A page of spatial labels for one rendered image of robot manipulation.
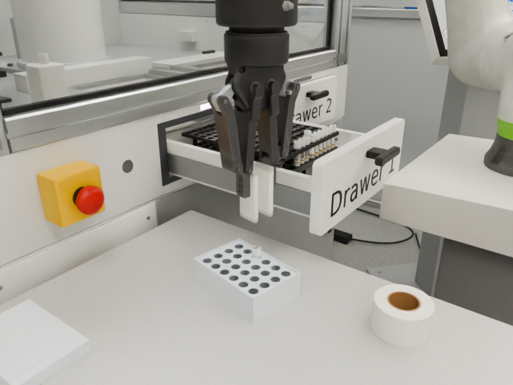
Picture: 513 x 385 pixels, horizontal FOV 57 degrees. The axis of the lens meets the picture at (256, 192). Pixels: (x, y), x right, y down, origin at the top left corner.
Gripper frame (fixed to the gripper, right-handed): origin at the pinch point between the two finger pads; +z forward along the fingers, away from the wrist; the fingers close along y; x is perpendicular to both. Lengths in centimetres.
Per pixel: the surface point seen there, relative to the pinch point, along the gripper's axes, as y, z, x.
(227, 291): 7.0, 11.1, 2.1
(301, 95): -44, -1, -32
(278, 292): 2.7, 10.6, 7.1
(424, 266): -115, 75, -30
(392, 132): -30.1, -2.3, 0.7
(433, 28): -94, -14, -29
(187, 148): -4.1, 0.2, -21.7
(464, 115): -112, 14, -23
